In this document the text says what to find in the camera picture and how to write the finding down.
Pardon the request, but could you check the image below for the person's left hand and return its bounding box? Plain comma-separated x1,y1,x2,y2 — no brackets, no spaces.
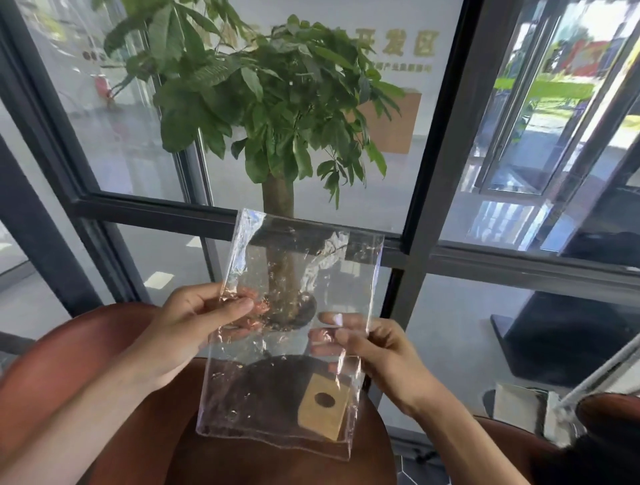
127,282,273,393

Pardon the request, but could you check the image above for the person's right hand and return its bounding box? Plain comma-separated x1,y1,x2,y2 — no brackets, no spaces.
309,312,441,420

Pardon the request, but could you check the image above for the light wooden box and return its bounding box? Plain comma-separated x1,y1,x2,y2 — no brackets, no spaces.
297,372,353,442

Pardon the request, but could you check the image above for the clear plastic bag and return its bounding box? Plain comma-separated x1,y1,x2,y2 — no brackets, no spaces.
195,208,385,462

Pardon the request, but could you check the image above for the person's left forearm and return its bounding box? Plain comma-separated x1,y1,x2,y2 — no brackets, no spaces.
0,349,166,485

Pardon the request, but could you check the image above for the person's right forearm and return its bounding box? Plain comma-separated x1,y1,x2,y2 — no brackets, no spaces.
412,392,531,485

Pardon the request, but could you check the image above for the white rectangular box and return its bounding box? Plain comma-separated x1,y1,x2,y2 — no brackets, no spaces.
492,382,549,436

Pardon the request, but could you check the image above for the white plant pot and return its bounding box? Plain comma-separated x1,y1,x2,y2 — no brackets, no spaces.
257,292,321,333

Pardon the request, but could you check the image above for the brown leather chair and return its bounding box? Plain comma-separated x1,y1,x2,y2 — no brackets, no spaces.
0,302,209,485
472,392,640,485

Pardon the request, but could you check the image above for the white metal stand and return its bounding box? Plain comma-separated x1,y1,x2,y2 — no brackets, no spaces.
545,332,640,448

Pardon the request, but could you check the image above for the dark grey plinth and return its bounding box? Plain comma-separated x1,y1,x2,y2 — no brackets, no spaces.
489,292,640,388

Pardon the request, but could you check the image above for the black garment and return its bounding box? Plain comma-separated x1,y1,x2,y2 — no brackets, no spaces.
529,429,640,485

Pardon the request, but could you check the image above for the brown cardboard panel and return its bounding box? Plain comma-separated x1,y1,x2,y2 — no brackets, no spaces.
345,89,423,155

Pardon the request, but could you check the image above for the green potted tree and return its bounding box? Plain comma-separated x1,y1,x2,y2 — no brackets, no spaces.
92,0,406,330

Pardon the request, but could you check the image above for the dark grey window frame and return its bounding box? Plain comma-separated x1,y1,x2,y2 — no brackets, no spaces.
0,0,640,330

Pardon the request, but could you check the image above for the grey glass door frame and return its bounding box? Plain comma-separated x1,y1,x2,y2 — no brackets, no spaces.
172,147,223,280

